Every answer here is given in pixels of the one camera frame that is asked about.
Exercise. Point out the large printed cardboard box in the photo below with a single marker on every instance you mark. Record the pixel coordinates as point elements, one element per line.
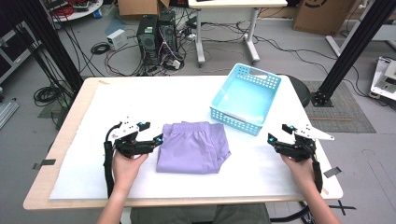
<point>323,15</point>

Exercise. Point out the black computer tower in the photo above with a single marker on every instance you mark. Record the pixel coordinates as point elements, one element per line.
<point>148,40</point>

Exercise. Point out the grey shelf rack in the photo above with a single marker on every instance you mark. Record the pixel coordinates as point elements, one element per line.
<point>12,56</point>

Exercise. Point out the person's left hand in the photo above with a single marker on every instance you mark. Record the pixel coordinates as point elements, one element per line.
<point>124,171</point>

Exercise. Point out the white foam table sheet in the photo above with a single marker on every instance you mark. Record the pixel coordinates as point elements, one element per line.
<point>155,102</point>

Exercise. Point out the white desk with legs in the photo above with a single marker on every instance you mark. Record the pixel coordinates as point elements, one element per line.
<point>236,3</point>

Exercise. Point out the silver metal rail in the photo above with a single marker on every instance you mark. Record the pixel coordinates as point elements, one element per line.
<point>7,113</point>

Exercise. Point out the person's grey trousers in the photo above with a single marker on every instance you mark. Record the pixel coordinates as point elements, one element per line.
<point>199,214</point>

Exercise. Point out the open computer tower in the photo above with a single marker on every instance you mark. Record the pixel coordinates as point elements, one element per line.
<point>168,34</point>

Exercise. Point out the thin wooden stick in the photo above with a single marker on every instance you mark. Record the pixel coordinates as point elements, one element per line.
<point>325,190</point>

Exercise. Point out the small white box device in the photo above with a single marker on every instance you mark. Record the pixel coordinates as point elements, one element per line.
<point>116,39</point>

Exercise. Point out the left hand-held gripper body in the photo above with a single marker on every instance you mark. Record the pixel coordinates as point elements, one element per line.
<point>129,147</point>

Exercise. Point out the round white table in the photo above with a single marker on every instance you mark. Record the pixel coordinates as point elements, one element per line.
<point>87,11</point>

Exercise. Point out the black round stool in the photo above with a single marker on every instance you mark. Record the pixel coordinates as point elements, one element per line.
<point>301,90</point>

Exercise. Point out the black tape strip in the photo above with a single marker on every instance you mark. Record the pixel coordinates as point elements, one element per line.
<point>332,172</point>
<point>46,163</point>

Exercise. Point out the light blue plastic basket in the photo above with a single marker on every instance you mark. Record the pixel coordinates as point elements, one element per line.
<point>243,99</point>

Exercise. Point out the black tape cross mark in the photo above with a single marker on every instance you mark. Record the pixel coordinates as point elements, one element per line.
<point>342,207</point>

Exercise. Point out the white machine with panel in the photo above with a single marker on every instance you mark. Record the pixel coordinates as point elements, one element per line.
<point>384,77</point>

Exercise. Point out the black metal stand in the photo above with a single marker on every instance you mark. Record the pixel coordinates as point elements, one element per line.
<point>53,40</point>
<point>351,46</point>

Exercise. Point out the white metal frame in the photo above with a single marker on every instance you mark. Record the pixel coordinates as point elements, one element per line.
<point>334,43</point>

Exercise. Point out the grey floor mat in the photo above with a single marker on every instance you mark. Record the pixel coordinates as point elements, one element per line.
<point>342,109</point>

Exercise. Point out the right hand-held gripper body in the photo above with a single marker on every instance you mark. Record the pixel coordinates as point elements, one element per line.
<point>299,151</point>

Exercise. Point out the person's right hand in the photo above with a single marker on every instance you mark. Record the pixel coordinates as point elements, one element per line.
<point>303,174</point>

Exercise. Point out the light wooden table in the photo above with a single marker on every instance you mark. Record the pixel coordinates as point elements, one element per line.
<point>67,133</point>

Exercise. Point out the purple shorts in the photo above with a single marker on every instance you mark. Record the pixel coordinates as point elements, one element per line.
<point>193,149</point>

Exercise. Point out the brown cardboard box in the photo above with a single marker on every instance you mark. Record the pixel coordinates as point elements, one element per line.
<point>140,6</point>

